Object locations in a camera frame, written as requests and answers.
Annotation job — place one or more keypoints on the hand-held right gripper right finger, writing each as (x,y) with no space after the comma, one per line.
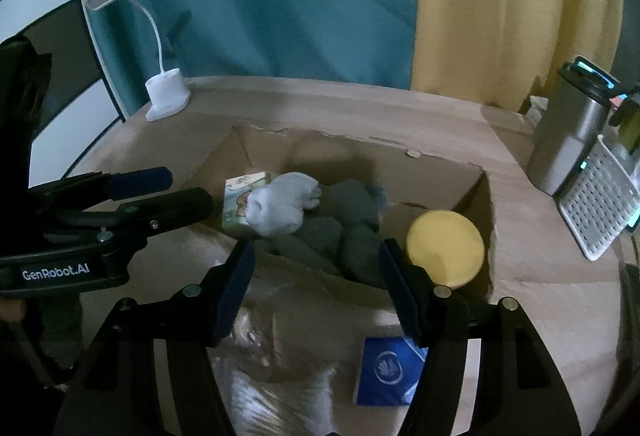
(400,291)

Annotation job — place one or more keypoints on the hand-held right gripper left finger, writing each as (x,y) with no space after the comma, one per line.
(234,291)

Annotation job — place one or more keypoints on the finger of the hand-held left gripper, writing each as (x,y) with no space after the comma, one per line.
(180,206)
(140,181)

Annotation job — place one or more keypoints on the clear snack bag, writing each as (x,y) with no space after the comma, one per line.
(285,336)

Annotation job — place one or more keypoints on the clear bag of white pellets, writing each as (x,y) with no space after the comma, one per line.
(272,408)

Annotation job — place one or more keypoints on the cardboard box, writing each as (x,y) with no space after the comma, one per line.
(430,165)

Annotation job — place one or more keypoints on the blue card box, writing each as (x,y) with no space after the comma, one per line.
(385,371)

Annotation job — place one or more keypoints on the white desk lamp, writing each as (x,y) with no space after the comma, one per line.
(167,95)

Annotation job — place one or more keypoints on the white perforated basket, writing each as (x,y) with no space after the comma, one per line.
(597,206)

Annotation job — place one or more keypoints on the steel tumbler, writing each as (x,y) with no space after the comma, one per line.
(565,140)

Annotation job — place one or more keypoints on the yellow curtain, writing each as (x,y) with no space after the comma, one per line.
(510,5)

